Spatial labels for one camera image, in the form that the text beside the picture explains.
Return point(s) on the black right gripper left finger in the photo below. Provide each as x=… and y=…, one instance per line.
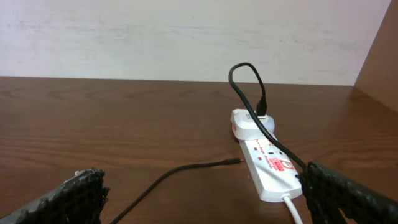
x=79, y=200

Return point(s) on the white USB charger adapter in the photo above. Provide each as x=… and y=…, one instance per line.
x=244, y=127

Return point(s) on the white power strip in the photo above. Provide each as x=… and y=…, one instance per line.
x=273, y=173

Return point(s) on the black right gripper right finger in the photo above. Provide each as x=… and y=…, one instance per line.
x=332, y=198

